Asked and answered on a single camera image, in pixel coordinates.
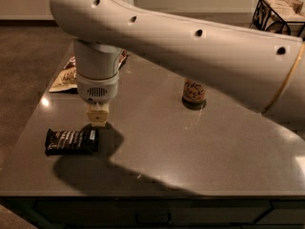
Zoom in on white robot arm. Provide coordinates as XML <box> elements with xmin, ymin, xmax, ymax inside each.
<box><xmin>50</xmin><ymin>0</ymin><xmax>305</xmax><ymax>132</ymax></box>

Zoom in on white paper napkins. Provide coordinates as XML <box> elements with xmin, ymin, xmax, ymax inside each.
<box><xmin>263</xmin><ymin>0</ymin><xmax>305</xmax><ymax>37</ymax></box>

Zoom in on tan LaCroix soda can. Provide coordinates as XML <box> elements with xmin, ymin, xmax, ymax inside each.
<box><xmin>182</xmin><ymin>78</ymin><xmax>206</xmax><ymax>104</ymax></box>

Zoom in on brown and white chip bag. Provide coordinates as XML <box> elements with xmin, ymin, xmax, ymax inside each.
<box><xmin>49</xmin><ymin>50</ymin><xmax>128</xmax><ymax>95</ymax></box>

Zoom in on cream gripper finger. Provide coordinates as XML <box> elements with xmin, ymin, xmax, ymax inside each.
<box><xmin>87</xmin><ymin>103</ymin><xmax>110</xmax><ymax>127</ymax></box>

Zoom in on black wire napkin holder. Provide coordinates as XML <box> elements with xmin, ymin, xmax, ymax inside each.
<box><xmin>251</xmin><ymin>0</ymin><xmax>305</xmax><ymax>39</ymax></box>

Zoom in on black rxbar chocolate bar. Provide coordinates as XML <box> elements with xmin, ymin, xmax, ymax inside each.
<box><xmin>45</xmin><ymin>129</ymin><xmax>99</xmax><ymax>156</ymax></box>

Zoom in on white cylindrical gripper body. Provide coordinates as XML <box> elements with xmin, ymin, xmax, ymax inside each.
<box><xmin>76</xmin><ymin>73</ymin><xmax>119</xmax><ymax>105</ymax></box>

